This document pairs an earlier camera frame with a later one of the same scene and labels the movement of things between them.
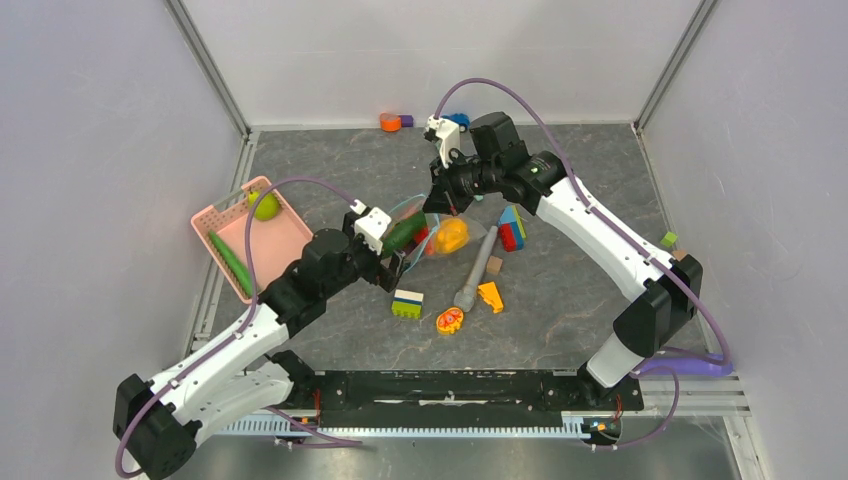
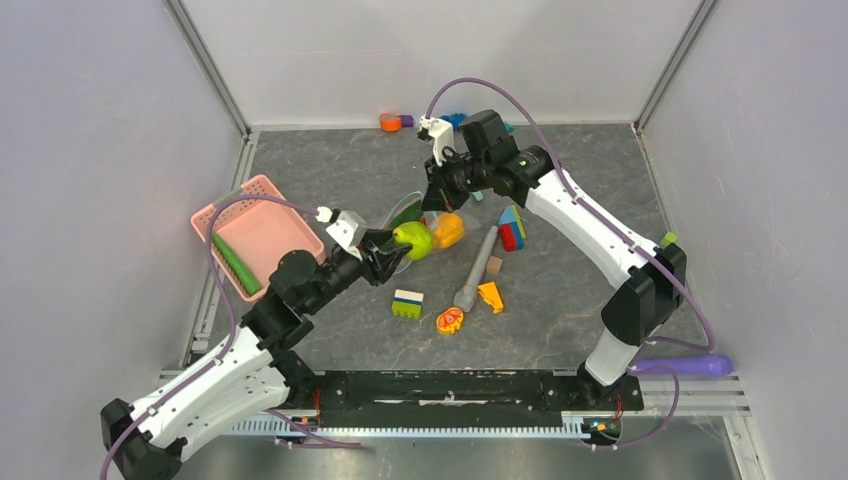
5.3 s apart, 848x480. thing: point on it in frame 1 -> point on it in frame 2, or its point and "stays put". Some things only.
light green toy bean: (237, 268) stays put
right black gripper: (443, 197) stays put
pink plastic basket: (278, 235) stays put
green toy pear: (267, 205) -> (416, 234)
